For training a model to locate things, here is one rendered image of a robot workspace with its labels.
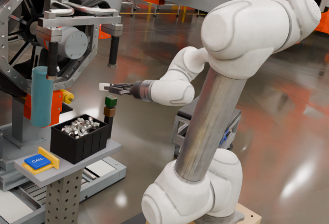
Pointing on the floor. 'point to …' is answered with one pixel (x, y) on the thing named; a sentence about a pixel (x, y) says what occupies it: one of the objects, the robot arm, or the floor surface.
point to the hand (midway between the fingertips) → (105, 87)
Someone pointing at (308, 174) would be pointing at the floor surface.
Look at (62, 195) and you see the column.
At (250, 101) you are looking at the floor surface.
